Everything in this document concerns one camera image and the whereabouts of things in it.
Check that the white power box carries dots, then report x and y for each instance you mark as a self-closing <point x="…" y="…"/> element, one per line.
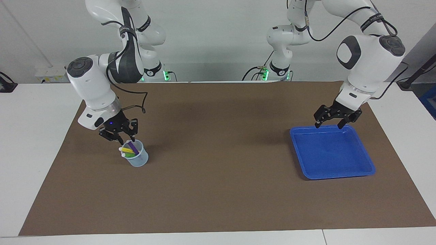
<point x="51" y="75"/>

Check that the green marker pen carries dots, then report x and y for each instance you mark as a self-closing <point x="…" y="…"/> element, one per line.
<point x="128" y="155"/>

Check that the black desk clamp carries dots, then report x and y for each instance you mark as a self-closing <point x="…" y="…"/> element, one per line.
<point x="6" y="86"/>

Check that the blue crate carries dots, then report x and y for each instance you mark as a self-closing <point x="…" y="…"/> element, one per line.
<point x="430" y="102"/>

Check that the black stand pole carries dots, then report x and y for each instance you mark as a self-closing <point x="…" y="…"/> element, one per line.
<point x="419" y="73"/>

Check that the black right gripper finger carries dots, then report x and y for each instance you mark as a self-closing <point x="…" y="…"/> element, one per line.
<point x="110" y="136"/>
<point x="133" y="129"/>

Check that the translucent plastic cup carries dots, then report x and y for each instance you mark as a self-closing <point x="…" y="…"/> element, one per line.
<point x="139" y="161"/>

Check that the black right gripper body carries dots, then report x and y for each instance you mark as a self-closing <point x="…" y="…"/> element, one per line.
<point x="117" y="124"/>

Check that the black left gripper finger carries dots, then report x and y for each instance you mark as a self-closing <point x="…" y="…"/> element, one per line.
<point x="349" y="120"/>
<point x="322" y="115"/>

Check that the blue plastic tray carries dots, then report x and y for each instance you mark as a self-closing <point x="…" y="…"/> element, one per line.
<point x="313" y="163"/>

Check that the brown table mat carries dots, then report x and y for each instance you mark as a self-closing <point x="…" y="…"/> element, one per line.
<point x="221" y="187"/>

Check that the purple marker pen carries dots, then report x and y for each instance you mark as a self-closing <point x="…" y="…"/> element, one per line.
<point x="136" y="147"/>

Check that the yellow marker pen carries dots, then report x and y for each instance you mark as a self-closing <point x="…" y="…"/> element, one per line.
<point x="126" y="149"/>

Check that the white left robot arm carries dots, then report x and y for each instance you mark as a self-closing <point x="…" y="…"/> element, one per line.
<point x="368" y="64"/>

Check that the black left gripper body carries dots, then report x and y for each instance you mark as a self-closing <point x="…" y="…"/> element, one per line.
<point x="342" y="109"/>

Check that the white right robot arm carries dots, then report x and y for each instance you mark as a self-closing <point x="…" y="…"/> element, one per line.
<point x="92" y="85"/>

